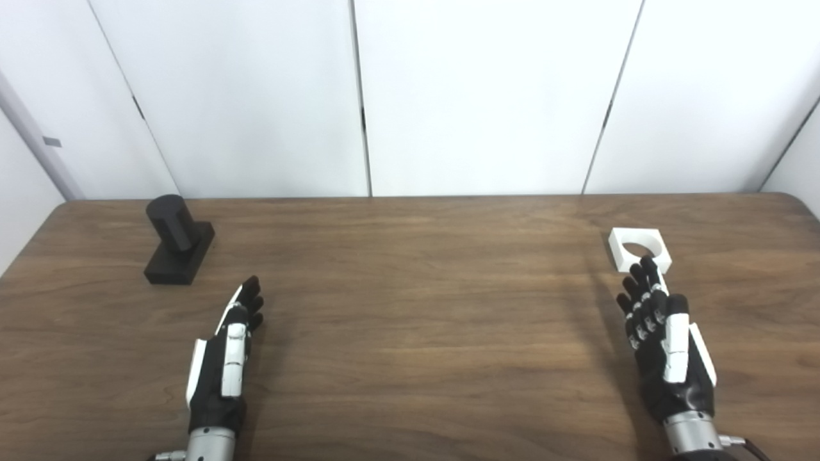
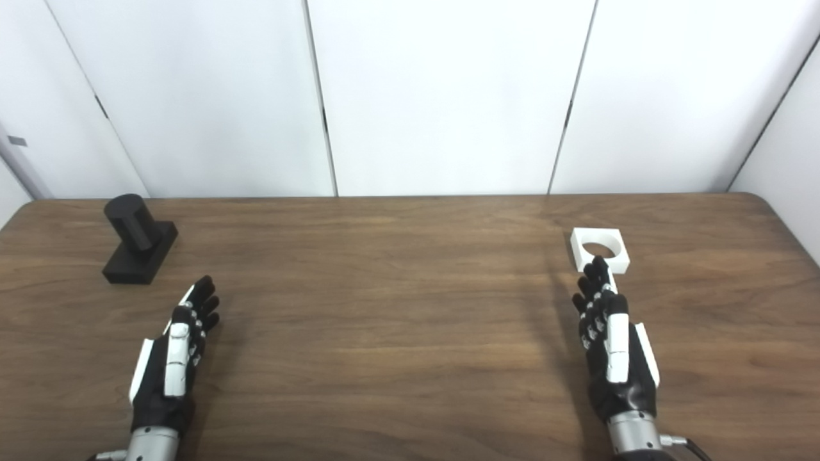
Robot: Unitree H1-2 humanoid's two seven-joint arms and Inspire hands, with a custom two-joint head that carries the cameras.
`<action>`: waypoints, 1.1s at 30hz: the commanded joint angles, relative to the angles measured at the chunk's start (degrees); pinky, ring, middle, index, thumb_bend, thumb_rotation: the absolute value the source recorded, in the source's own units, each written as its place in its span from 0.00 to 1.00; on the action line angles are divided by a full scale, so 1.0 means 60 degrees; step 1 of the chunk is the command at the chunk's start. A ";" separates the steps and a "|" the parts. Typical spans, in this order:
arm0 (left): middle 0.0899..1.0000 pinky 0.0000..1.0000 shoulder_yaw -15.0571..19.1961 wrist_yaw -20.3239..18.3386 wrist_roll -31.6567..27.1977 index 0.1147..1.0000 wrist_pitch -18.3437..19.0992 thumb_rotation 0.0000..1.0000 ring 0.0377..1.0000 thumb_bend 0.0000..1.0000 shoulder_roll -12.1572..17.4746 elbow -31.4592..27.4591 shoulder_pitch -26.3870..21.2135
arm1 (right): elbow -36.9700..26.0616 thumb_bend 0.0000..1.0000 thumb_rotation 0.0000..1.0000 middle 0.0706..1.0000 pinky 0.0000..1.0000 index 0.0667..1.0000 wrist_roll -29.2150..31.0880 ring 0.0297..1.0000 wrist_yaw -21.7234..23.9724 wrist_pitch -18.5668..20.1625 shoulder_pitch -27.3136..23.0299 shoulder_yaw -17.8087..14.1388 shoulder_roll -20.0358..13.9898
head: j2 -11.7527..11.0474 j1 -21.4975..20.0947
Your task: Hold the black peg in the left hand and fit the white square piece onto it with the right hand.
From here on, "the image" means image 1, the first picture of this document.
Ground black peg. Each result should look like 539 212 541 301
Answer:
143 194 216 286

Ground white square piece with hole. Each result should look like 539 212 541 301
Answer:
607 227 672 275

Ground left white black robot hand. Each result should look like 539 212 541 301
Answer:
186 275 265 436

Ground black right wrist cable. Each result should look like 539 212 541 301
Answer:
719 435 771 461

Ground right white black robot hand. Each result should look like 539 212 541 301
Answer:
616 256 718 425

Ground grey wall corner post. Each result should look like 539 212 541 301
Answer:
0 69 85 200

